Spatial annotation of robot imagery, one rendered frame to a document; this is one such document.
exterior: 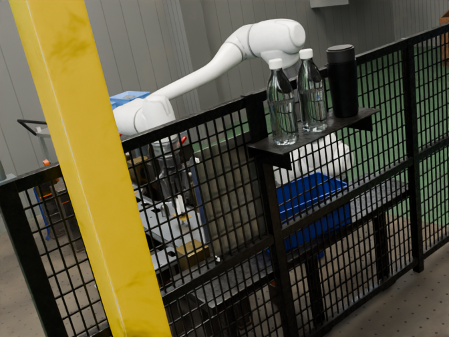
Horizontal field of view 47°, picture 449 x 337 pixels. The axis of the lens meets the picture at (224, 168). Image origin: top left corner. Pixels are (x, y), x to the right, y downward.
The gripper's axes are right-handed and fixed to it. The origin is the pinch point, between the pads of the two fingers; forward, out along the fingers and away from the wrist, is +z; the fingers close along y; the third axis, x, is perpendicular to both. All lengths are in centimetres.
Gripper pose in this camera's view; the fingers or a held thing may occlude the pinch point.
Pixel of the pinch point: (180, 205)
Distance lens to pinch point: 191.7
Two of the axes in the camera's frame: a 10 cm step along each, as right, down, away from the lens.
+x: 5.9, 1.9, -7.8
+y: -7.9, 3.5, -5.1
